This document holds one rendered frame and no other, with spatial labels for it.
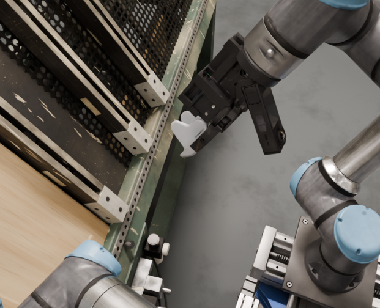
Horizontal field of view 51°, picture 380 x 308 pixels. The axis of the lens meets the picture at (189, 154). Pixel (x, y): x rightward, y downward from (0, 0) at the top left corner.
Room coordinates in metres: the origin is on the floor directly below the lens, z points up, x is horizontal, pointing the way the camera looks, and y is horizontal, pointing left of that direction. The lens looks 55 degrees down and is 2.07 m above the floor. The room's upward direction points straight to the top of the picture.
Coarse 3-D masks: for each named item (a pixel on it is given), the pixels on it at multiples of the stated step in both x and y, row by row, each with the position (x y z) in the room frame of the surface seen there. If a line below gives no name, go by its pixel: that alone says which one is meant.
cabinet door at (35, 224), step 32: (0, 160) 0.55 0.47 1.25; (0, 192) 0.48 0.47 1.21; (32, 192) 0.52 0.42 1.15; (64, 192) 0.56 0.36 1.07; (0, 224) 0.41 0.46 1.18; (32, 224) 0.45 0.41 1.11; (64, 224) 0.48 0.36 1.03; (96, 224) 0.53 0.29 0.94; (0, 256) 0.35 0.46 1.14; (32, 256) 0.37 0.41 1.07; (64, 256) 0.40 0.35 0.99; (0, 288) 0.28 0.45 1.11; (32, 288) 0.30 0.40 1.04
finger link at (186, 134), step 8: (176, 120) 0.39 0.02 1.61; (200, 120) 0.37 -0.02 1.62; (176, 128) 0.38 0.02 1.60; (184, 128) 0.38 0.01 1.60; (192, 128) 0.37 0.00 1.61; (200, 128) 0.37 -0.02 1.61; (176, 136) 0.38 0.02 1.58; (184, 136) 0.37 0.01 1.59; (192, 136) 0.37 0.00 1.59; (184, 144) 0.37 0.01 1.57; (184, 152) 0.36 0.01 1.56; (192, 152) 0.35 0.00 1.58
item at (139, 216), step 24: (216, 0) 1.88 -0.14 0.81; (192, 24) 1.56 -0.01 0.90; (192, 48) 1.44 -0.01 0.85; (168, 72) 1.25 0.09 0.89; (192, 72) 1.33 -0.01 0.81; (168, 120) 1.02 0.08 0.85; (168, 144) 0.93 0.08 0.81; (120, 192) 0.67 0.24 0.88; (144, 192) 0.69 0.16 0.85; (144, 216) 0.61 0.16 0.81; (120, 264) 0.43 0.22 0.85
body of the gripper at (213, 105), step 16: (224, 48) 0.42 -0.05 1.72; (240, 48) 0.40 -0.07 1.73; (224, 64) 0.40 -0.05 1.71; (240, 64) 0.38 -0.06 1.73; (192, 80) 0.39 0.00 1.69; (208, 80) 0.40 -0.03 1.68; (224, 80) 0.39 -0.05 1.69; (240, 80) 0.39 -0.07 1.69; (256, 80) 0.37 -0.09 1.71; (272, 80) 0.37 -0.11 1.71; (192, 96) 0.39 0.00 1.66; (208, 96) 0.38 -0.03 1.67; (224, 96) 0.37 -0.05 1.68; (240, 96) 0.38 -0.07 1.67; (192, 112) 0.37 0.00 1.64; (208, 112) 0.37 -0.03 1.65; (224, 112) 0.36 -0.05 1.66; (240, 112) 0.36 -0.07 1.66; (224, 128) 0.35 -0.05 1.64
